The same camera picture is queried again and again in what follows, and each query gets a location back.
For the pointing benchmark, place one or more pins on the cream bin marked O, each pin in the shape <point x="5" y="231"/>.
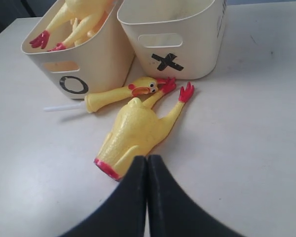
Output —
<point x="100" y="64"/>

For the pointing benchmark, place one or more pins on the cream bin marked X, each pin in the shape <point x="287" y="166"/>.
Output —
<point x="175" y="38"/>

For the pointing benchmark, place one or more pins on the headless rubber chicken body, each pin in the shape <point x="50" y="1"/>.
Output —
<point x="137" y="130"/>

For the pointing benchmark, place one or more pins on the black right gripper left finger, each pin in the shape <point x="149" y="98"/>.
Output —
<point x="123" y="214"/>

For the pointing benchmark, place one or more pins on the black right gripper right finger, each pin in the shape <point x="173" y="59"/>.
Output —
<point x="172" y="213"/>

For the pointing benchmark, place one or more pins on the broken chicken head with squeaker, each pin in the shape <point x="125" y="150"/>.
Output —
<point x="95" y="101"/>

